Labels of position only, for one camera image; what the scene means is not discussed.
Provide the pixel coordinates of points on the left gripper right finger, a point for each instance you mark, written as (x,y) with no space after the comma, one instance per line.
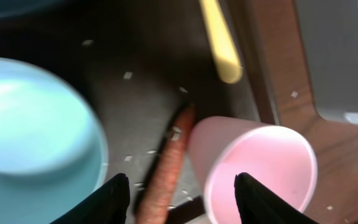
(259,205)

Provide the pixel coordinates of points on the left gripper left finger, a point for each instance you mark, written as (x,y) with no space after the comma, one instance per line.
(107,205)

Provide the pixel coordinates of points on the pink cup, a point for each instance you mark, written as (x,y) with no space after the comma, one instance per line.
(278,157)

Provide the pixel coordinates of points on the light blue bowl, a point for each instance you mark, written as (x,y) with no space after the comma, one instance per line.
(53,150)

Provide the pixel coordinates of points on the orange carrot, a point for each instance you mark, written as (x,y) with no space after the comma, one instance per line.
(154,206)

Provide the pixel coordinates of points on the yellow plastic spoon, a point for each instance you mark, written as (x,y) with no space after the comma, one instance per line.
(223,49)

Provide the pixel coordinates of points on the dark brown serving tray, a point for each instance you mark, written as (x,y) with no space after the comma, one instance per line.
(138,63)

